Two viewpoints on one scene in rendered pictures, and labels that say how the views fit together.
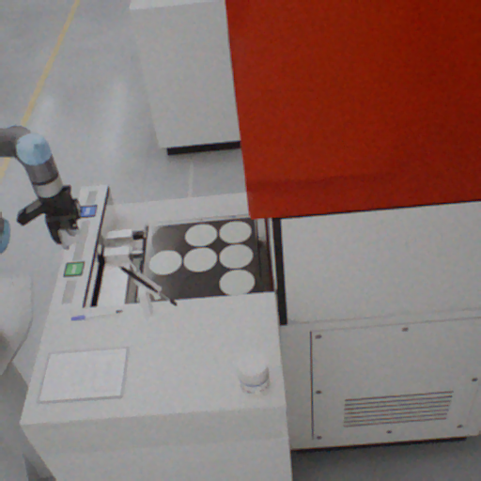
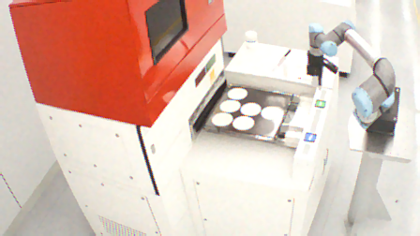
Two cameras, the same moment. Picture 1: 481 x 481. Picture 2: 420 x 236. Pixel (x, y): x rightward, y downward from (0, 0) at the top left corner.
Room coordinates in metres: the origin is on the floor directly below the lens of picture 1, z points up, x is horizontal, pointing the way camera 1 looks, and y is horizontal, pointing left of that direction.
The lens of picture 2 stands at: (2.98, 0.65, 2.27)
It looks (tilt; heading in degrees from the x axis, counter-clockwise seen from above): 38 degrees down; 204
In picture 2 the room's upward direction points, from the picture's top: 8 degrees counter-clockwise
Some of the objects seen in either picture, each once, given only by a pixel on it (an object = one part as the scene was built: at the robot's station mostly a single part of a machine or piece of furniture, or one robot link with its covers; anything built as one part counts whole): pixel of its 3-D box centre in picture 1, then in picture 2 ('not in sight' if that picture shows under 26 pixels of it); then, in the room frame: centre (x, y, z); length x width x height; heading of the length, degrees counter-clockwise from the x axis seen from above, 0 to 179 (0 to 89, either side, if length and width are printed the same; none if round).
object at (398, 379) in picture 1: (367, 301); (152, 180); (1.45, -0.46, 0.41); 0.82 x 0.71 x 0.82; 176
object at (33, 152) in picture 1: (37, 158); (316, 35); (1.26, 0.47, 1.36); 0.09 x 0.08 x 0.11; 34
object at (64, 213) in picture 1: (59, 207); (315, 63); (1.25, 0.46, 1.20); 0.09 x 0.08 x 0.12; 87
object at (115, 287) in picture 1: (116, 278); (301, 121); (1.29, 0.38, 0.87); 0.36 x 0.08 x 0.03; 176
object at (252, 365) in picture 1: (253, 374); (251, 39); (0.78, 0.00, 1.01); 0.07 x 0.07 x 0.10
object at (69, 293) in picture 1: (87, 256); (315, 131); (1.38, 0.48, 0.89); 0.55 x 0.09 x 0.14; 176
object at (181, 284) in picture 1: (200, 259); (250, 110); (1.29, 0.12, 0.90); 0.34 x 0.34 x 0.01; 86
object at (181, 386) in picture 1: (161, 370); (287, 72); (0.91, 0.24, 0.89); 0.62 x 0.35 x 0.14; 86
